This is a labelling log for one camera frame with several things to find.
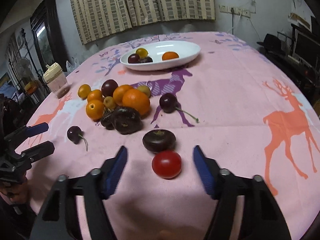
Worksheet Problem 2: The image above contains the dark wrinkled dried fruit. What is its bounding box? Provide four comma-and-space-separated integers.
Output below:
139, 56, 153, 63

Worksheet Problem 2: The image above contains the dark cherry with stem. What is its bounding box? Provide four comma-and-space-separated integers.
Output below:
159, 93, 199, 123

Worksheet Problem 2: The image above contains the small dark dried fruit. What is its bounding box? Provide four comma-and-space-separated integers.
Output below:
100, 111, 114, 130

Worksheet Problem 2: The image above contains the white power strip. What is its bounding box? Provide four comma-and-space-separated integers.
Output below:
219, 4, 251, 18

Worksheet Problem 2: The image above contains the small tan longan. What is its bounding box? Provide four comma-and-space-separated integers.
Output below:
103, 96, 117, 110

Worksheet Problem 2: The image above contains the red cherry tomato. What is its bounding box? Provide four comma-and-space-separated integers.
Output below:
152, 150, 182, 179

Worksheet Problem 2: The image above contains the standing fan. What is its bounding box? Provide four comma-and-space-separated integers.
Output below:
17, 57, 33, 79

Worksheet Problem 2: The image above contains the small orange kumquat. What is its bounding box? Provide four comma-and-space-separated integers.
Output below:
87, 89, 104, 102

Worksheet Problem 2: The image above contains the pink deer print tablecloth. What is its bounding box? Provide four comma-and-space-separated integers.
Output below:
18, 32, 319, 239

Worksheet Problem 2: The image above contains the large orange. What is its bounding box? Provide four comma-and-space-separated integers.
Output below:
122, 89, 150, 116

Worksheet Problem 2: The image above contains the left hand of person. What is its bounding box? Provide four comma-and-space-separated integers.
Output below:
1, 177, 29, 204

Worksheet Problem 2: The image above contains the black hat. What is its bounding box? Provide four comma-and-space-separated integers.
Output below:
257, 34, 286, 56

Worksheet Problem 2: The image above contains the purple plum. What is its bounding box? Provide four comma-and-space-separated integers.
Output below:
127, 53, 140, 64

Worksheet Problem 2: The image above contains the plastic jar with cream lid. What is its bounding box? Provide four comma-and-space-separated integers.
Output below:
43, 62, 70, 99

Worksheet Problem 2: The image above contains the orange kumquat front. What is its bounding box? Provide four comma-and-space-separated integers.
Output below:
86, 100, 105, 121

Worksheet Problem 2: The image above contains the white oval plate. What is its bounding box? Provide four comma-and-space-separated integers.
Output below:
120, 40, 201, 71

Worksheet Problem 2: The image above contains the tangerine with green stem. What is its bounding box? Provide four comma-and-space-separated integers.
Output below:
162, 51, 179, 61

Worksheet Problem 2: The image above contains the striped beige curtain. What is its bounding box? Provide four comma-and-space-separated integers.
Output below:
70, 0, 215, 44

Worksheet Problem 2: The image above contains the dark framed mirror cabinet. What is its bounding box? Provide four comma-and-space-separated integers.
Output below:
30, 0, 68, 72

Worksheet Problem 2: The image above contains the yellow orange kumquat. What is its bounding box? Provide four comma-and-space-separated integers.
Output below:
135, 48, 149, 59

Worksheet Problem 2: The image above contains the dark red plum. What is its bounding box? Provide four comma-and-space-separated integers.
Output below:
101, 79, 118, 97

